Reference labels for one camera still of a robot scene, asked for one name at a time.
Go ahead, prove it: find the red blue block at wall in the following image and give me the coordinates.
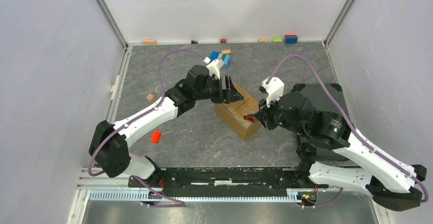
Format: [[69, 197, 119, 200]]
[[284, 35, 298, 44]]

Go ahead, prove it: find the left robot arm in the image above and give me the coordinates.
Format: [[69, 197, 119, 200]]
[[89, 65, 244, 187]]

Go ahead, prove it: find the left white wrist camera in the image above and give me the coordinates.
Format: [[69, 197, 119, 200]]
[[203, 57, 224, 80]]

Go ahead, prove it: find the blue green block stack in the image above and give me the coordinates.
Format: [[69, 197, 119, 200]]
[[209, 52, 231, 67]]

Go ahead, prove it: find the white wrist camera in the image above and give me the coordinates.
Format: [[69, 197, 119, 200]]
[[203, 57, 224, 80], [259, 77, 284, 108]]

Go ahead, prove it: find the tan block at wall left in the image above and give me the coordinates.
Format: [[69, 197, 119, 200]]
[[142, 39, 157, 45]]

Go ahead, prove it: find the white toothed cable duct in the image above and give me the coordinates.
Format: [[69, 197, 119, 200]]
[[89, 190, 301, 203]]

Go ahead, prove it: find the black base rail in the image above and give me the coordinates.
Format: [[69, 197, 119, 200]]
[[145, 167, 315, 197]]

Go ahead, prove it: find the brown cardboard express box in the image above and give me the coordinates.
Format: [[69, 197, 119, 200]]
[[215, 83, 261, 141]]

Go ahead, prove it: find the small tan cube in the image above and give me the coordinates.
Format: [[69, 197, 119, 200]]
[[146, 93, 156, 102]]

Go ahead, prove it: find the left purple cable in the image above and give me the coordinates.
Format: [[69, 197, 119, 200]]
[[88, 49, 207, 208]]

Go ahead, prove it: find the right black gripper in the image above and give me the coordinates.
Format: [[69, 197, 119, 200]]
[[254, 91, 307, 137]]

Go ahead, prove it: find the small red block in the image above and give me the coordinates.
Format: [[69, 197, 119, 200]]
[[150, 131, 162, 144]]

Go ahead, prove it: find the purple cable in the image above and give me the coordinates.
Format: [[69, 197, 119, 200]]
[[88, 49, 207, 208], [265, 54, 429, 210]]

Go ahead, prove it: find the tan wooden block on stack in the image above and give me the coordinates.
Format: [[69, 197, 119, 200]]
[[221, 49, 232, 55]]

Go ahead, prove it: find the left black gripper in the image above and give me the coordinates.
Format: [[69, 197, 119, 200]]
[[195, 74, 244, 104]]

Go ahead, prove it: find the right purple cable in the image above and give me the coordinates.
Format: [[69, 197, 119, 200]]
[[265, 54, 429, 210]]

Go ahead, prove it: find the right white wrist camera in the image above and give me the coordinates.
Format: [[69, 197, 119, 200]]
[[259, 77, 284, 108]]

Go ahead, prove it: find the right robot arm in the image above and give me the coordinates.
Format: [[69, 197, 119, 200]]
[[245, 92, 429, 211]]

